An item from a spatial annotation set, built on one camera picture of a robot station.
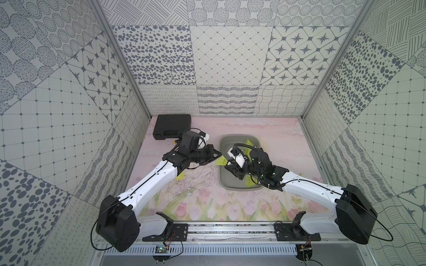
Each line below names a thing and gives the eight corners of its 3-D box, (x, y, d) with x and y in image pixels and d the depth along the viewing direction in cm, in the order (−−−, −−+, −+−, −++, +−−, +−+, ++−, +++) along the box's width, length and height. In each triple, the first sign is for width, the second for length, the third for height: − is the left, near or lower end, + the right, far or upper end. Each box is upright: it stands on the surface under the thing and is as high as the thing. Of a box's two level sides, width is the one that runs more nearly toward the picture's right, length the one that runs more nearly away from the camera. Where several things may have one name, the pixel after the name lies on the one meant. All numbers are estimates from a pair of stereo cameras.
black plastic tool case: (154, 141, 109) (151, 135, 105) (161, 120, 122) (158, 114, 117) (188, 141, 110) (187, 135, 105) (191, 120, 122) (190, 114, 117)
